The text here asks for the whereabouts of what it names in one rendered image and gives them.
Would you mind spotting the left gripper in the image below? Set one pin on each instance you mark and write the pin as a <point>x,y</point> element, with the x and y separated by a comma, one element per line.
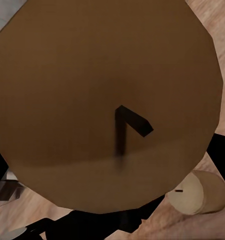
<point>100,226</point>

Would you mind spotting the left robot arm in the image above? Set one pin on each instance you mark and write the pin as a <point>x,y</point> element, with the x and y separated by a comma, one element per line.
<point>81,225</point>

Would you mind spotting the pillar candle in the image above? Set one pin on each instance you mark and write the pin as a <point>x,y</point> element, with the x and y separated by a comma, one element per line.
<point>106,105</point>
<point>200,192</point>

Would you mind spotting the stairs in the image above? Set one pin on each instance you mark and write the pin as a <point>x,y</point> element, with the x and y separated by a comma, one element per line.
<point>10,187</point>

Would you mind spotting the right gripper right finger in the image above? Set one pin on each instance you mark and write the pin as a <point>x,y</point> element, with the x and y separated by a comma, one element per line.
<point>216,151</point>

